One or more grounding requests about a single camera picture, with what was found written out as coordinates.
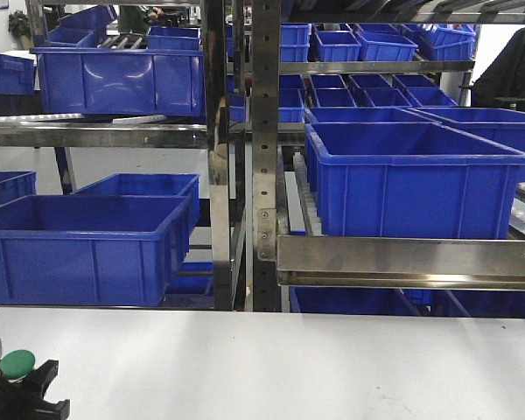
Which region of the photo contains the stainless steel shelf rail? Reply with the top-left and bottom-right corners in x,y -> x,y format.
276,236 -> 525,291

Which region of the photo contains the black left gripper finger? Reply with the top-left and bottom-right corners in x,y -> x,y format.
21,360 -> 59,405
30,399 -> 70,420

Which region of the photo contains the black jacket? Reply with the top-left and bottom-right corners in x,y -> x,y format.
472,27 -> 525,112

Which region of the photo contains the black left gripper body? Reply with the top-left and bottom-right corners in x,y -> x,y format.
0,370 -> 38,419

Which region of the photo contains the blue bin behind lower left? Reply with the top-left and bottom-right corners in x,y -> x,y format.
74,173 -> 200,235

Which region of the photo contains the blue bin upper left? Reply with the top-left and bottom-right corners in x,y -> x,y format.
31,47 -> 205,116

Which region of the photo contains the large blue plastic bin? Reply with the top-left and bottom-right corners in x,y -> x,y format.
305,122 -> 525,239

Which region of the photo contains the green round button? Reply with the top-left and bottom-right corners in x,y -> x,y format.
0,349 -> 36,380

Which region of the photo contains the perforated steel rack post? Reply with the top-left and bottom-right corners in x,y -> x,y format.
251,0 -> 281,312

